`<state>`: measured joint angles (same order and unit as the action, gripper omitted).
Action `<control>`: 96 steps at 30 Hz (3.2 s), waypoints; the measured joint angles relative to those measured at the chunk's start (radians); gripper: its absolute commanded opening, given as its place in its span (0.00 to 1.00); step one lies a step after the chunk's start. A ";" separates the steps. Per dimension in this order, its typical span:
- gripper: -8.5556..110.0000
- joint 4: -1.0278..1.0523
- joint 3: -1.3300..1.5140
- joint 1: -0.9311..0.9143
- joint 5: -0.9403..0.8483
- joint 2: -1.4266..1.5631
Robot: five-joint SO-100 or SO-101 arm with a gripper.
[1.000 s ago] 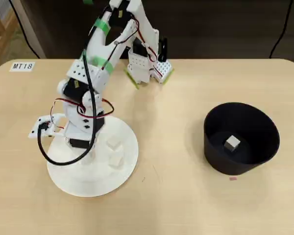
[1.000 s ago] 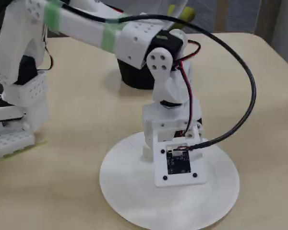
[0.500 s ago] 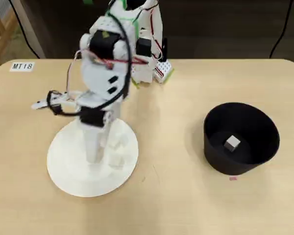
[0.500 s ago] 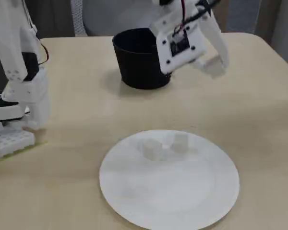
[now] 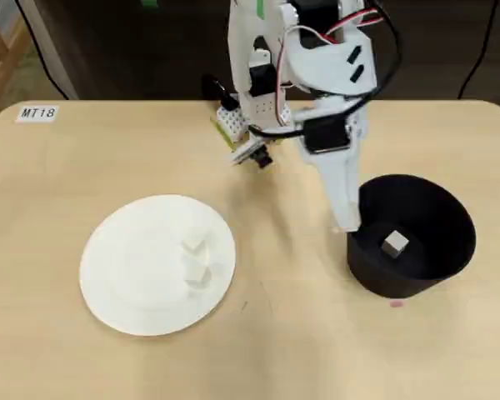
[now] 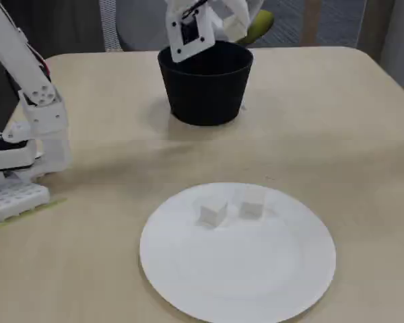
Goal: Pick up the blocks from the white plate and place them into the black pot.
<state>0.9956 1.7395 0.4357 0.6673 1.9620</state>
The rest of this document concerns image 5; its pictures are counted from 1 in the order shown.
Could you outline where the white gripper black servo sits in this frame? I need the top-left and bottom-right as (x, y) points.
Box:
(297, 97), (368, 233)

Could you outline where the white cube block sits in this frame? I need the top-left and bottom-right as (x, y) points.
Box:
(185, 266), (213, 289)
(381, 228), (410, 256)
(181, 235), (209, 262)

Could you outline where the black pot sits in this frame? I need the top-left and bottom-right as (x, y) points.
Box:
(346, 173), (478, 300)

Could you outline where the white round plate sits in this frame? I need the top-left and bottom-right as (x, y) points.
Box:
(78, 193), (238, 338)

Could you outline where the dark brown cabinet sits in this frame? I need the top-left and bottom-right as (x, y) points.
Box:
(37, 0), (500, 101)

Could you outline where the black table clamp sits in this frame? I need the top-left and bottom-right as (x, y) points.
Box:
(202, 73), (239, 113)

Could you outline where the white MT18 label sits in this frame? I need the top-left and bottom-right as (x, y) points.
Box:
(15, 103), (62, 123)

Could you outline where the white vertical panel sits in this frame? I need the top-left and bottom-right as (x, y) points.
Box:
(24, 0), (78, 100)

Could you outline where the light wooden rack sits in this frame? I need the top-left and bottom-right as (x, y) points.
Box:
(0, 0), (30, 134)

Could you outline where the red white servo wire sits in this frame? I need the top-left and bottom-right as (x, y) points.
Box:
(324, 6), (387, 43)
(277, 24), (295, 126)

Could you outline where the white perforated base plate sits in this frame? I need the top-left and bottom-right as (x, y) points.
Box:
(216, 103), (251, 145)

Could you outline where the thin black background cable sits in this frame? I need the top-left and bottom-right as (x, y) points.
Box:
(457, 0), (500, 100)
(20, 0), (71, 100)

